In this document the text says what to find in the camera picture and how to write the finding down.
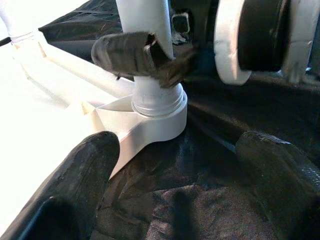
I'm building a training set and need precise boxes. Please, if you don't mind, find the white plastic table top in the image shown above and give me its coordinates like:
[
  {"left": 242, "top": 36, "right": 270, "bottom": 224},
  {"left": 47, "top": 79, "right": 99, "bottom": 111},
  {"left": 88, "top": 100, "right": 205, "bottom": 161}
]
[{"left": 0, "top": 29, "right": 188, "bottom": 240}]

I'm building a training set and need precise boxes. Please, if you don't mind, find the black plastic table cover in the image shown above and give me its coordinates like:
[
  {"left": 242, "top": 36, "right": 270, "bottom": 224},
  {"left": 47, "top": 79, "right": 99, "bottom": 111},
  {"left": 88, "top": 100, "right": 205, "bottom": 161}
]
[{"left": 0, "top": 0, "right": 320, "bottom": 240}]

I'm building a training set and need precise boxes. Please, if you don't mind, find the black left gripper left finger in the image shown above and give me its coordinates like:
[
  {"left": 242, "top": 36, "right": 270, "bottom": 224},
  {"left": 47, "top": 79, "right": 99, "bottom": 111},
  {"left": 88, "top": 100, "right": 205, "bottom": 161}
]
[{"left": 6, "top": 131, "right": 121, "bottom": 240}]

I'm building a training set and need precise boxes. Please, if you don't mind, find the white plastic table leg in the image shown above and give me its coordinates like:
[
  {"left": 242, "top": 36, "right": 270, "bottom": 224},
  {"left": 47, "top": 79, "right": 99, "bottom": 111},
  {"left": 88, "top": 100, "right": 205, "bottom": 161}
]
[
  {"left": 0, "top": 0, "right": 41, "bottom": 47},
  {"left": 116, "top": 0, "right": 189, "bottom": 118}
]

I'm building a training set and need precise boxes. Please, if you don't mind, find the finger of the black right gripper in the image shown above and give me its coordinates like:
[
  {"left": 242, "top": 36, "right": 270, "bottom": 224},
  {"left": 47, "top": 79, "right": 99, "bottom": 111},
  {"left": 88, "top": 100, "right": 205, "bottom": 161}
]
[{"left": 90, "top": 30, "right": 200, "bottom": 89}]

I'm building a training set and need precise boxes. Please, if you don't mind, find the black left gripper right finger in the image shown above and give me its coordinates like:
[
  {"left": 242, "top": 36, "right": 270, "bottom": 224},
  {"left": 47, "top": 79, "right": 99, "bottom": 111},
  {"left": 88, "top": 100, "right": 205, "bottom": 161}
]
[{"left": 234, "top": 130, "right": 320, "bottom": 240}]

